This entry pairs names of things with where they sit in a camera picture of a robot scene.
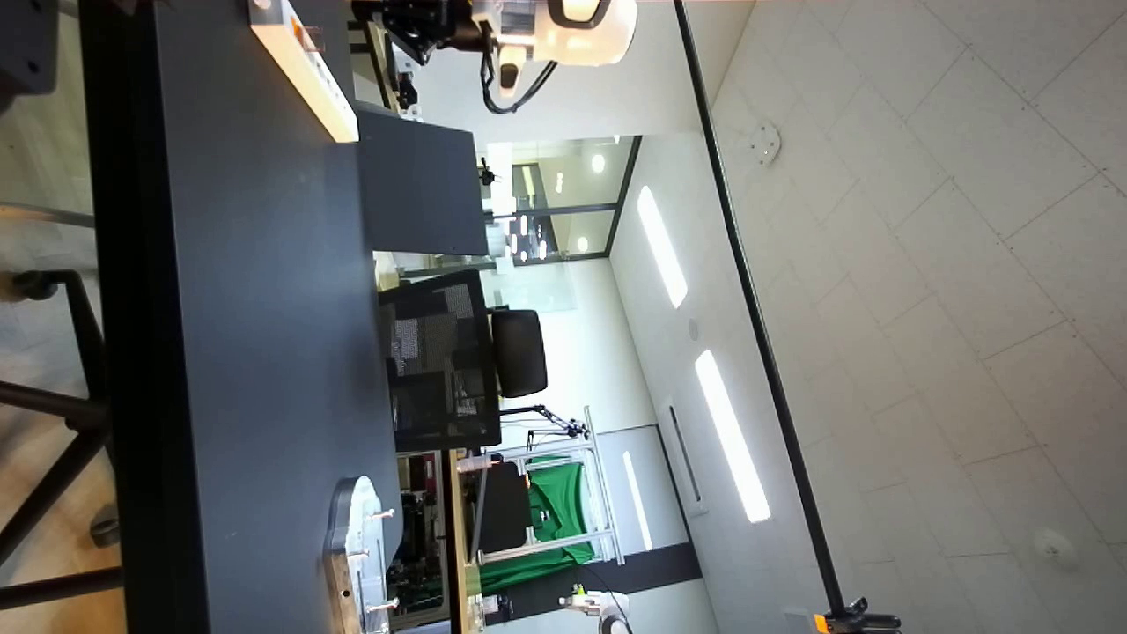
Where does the white adapter with orange switch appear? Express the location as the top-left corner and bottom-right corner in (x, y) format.
(245, 0), (361, 148)

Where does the round white smoke detector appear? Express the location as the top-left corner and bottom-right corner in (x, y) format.
(748, 119), (786, 168)
(1034, 528), (1082, 571)

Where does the green cloth backdrop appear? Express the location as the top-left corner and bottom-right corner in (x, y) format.
(474, 460), (599, 599)

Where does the dark framed glass door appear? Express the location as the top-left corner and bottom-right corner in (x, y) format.
(508, 132), (648, 271)

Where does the black office chair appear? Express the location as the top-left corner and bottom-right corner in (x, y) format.
(485, 308), (553, 402)

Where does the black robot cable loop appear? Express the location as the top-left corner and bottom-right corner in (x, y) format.
(473, 43), (562, 119)

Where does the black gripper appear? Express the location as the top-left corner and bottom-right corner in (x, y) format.
(352, 0), (494, 62)

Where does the black tripod stand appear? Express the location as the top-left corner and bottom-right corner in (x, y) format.
(0, 269), (128, 613)

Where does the long ceiling light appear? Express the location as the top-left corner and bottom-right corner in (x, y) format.
(631, 184), (692, 313)
(691, 345), (779, 528)

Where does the black ceiling track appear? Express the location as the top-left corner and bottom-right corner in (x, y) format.
(670, 0), (872, 634)

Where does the black box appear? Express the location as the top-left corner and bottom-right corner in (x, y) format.
(357, 106), (494, 262)

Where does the black computer monitor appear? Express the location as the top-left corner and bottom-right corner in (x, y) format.
(372, 269), (508, 460)

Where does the white frame stand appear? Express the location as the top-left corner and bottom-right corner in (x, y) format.
(526, 402), (628, 571)

